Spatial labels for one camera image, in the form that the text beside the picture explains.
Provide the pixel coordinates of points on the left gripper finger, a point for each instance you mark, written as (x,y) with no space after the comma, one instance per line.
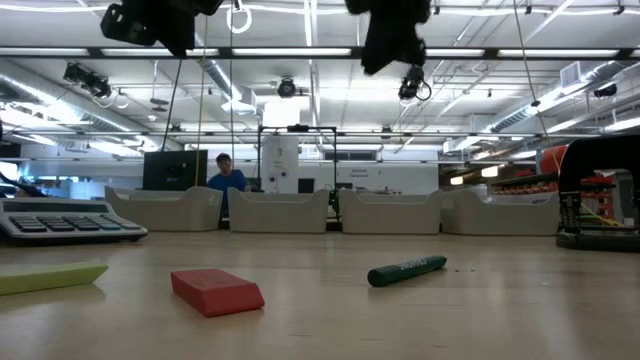
(177,42)

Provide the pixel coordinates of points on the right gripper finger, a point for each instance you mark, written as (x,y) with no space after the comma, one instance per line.
(387,57)

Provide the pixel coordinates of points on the dark green pen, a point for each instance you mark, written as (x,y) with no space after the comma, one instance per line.
(405,270)

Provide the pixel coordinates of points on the red eraser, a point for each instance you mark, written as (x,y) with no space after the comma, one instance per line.
(215,292)

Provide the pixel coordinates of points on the yellow eraser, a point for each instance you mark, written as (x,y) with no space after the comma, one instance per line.
(45,278)

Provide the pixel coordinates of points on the shelf with red bins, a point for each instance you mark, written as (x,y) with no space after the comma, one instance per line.
(552,160)

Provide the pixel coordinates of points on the black overhead light beam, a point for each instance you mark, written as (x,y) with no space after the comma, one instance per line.
(357,52)

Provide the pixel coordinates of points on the black ceiling device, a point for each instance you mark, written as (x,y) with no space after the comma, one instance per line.
(605,91)
(87,80)

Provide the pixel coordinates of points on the black monitor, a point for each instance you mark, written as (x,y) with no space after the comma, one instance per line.
(175,170)

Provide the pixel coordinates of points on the person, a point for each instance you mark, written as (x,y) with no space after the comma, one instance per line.
(227,180)

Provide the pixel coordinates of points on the white cylindrical tank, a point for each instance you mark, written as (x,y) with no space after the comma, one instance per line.
(277,160)

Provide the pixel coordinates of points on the grey plastic bin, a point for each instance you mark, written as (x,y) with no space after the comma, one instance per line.
(277,215)
(165,212)
(500,217)
(390,215)

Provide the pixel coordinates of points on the grey desk calculator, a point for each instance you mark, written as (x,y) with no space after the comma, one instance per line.
(60,222)

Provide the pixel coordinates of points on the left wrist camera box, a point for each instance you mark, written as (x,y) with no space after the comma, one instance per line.
(125,25)

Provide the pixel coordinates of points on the round black overhead camera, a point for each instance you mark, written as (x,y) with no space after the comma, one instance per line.
(286,88)

